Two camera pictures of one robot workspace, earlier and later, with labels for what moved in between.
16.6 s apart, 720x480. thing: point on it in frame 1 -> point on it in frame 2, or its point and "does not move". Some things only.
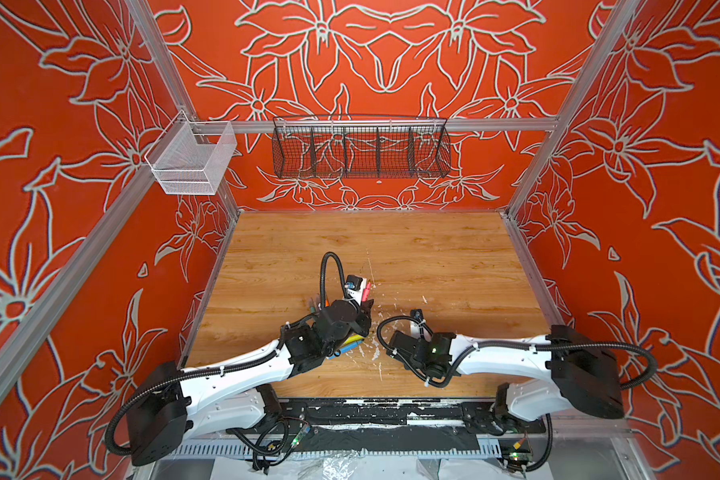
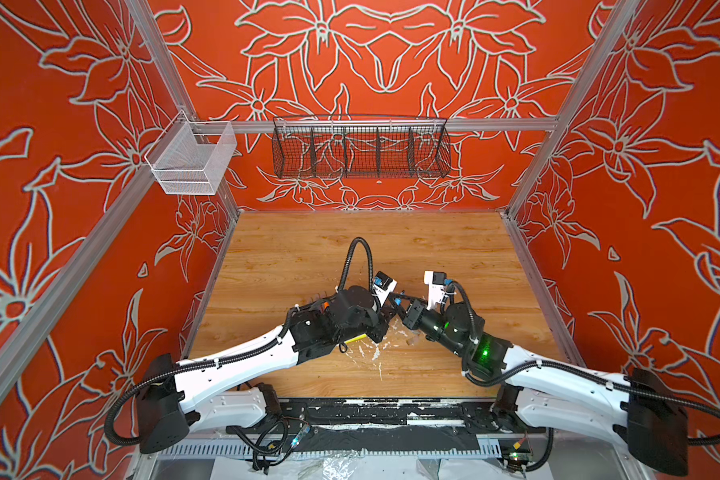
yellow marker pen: x=353 y=339 does not move
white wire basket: x=191 y=156 does not move
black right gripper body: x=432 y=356 -> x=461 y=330
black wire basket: x=360 y=147 does not move
